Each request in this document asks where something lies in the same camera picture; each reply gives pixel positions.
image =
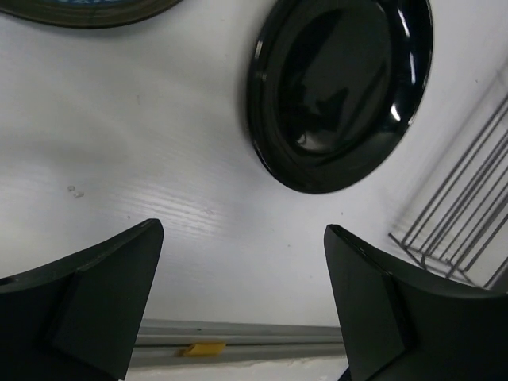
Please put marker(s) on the black glossy plate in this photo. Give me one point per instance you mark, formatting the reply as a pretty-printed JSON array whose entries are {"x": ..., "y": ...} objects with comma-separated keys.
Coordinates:
[{"x": 333, "y": 86}]

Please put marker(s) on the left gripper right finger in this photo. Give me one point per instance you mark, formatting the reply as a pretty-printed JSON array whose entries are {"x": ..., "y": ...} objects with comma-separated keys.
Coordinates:
[{"x": 400, "y": 322}]

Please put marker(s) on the aluminium rail frame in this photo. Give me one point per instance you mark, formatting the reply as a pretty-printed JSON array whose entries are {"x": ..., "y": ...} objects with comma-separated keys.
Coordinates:
[{"x": 158, "y": 341}]

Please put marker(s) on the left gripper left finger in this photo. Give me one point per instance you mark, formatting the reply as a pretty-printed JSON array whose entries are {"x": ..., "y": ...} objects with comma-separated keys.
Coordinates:
[{"x": 77, "y": 318}]

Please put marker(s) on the yellow clip on rail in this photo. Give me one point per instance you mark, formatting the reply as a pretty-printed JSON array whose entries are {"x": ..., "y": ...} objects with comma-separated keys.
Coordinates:
[{"x": 202, "y": 349}]

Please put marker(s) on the metal wire dish rack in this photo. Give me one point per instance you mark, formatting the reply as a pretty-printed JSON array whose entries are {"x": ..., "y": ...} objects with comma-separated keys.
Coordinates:
[{"x": 461, "y": 232}]

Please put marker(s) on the blue white patterned plate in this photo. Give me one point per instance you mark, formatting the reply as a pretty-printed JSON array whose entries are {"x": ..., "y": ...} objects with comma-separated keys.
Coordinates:
[{"x": 86, "y": 14}]

